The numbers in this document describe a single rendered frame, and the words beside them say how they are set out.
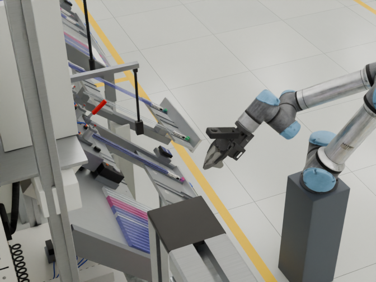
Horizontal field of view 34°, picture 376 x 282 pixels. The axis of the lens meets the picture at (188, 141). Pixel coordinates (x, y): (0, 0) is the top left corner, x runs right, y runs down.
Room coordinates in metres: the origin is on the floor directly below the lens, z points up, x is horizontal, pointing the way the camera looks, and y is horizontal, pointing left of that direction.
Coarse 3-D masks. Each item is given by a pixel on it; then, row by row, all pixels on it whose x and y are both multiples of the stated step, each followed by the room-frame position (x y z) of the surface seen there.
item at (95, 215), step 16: (96, 144) 1.56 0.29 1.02; (112, 160) 1.52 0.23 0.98; (80, 176) 1.28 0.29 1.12; (80, 192) 1.19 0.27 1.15; (96, 192) 1.24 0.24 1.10; (128, 192) 1.36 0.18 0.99; (80, 208) 1.11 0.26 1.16; (96, 208) 1.16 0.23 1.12; (80, 224) 1.04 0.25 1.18; (96, 224) 1.08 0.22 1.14; (112, 224) 1.13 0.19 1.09
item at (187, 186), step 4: (176, 168) 1.79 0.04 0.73; (176, 172) 1.77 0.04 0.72; (180, 172) 1.76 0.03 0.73; (180, 176) 1.75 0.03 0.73; (184, 176) 1.74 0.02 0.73; (184, 180) 1.72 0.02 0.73; (184, 184) 1.71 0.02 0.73; (188, 184) 1.69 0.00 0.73; (188, 188) 1.68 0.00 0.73; (192, 188) 1.68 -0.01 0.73; (188, 192) 1.66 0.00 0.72; (192, 192) 1.65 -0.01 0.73; (192, 196) 1.64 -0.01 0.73
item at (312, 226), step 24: (288, 192) 1.94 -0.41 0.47; (312, 192) 1.85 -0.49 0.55; (336, 192) 1.84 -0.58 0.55; (288, 216) 1.92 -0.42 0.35; (312, 216) 1.80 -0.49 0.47; (336, 216) 1.85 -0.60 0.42; (288, 240) 1.91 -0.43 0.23; (312, 240) 1.80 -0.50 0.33; (336, 240) 1.86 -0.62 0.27; (288, 264) 1.89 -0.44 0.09; (312, 264) 1.81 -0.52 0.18
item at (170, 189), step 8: (136, 152) 1.73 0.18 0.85; (152, 160) 1.75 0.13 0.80; (144, 168) 1.65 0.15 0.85; (152, 168) 1.67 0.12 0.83; (168, 168) 1.78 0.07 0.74; (152, 176) 1.60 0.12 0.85; (160, 176) 1.65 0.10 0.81; (168, 176) 1.69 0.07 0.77; (160, 184) 1.58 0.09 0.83; (168, 184) 1.63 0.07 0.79; (176, 184) 1.68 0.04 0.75; (160, 192) 1.52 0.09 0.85; (168, 192) 1.56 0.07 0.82; (176, 192) 1.60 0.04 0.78; (184, 192) 1.65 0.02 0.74; (168, 200) 1.49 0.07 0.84; (176, 200) 1.53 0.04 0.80
